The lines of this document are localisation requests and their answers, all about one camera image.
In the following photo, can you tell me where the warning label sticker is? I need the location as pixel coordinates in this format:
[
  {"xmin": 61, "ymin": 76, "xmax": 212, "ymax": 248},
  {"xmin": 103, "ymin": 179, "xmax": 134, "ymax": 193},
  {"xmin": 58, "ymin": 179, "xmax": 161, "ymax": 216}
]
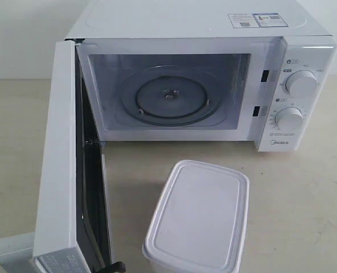
[{"xmin": 228, "ymin": 13, "xmax": 288, "ymax": 28}]

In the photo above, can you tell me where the white Midea microwave body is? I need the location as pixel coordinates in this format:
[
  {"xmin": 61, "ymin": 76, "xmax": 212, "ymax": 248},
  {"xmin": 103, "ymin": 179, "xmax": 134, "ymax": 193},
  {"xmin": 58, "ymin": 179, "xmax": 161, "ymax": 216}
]
[{"xmin": 66, "ymin": 1, "xmax": 337, "ymax": 152}]

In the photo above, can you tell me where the white lidded plastic container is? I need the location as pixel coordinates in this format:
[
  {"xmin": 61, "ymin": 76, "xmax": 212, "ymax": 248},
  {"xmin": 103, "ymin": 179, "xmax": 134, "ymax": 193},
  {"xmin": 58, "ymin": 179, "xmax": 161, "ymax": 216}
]
[{"xmin": 142, "ymin": 160, "xmax": 250, "ymax": 272}]

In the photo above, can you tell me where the lower white timer knob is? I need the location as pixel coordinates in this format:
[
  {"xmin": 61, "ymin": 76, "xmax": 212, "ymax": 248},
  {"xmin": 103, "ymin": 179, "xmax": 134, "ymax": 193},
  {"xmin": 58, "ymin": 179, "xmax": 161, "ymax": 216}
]
[{"xmin": 274, "ymin": 107, "xmax": 303, "ymax": 131}]

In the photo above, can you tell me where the glass turntable plate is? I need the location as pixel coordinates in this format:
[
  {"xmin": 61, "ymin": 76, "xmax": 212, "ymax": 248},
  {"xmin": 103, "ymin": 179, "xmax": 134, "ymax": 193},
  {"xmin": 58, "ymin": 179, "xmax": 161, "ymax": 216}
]
[{"xmin": 117, "ymin": 65, "xmax": 223, "ymax": 127}]

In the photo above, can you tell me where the upper white control knob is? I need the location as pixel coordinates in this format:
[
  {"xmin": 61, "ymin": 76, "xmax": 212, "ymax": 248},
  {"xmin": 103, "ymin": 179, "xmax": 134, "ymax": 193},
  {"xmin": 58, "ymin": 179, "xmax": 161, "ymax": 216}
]
[{"xmin": 285, "ymin": 70, "xmax": 319, "ymax": 98}]

